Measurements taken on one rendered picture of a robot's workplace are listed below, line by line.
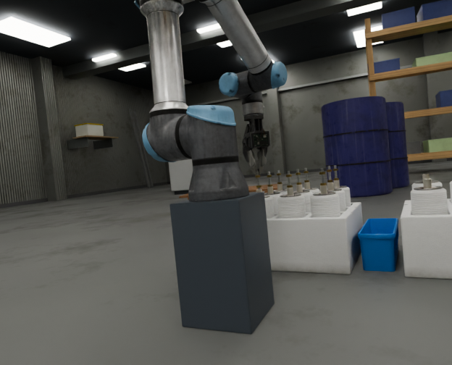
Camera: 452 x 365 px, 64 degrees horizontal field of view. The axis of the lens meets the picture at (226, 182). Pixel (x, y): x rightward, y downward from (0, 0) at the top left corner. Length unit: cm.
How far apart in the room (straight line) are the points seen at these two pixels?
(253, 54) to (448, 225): 73
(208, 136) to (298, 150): 1008
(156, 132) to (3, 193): 763
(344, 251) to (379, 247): 11
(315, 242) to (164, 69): 71
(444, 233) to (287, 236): 45
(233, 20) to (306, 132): 988
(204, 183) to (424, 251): 68
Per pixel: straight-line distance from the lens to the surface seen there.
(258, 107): 131
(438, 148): 646
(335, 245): 122
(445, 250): 120
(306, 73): 1109
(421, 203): 121
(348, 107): 339
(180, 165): 604
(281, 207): 128
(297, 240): 124
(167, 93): 97
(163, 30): 102
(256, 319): 89
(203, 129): 85
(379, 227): 153
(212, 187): 83
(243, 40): 109
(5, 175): 856
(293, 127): 1097
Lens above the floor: 37
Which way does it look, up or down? 2 degrees down
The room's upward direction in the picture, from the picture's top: 6 degrees counter-clockwise
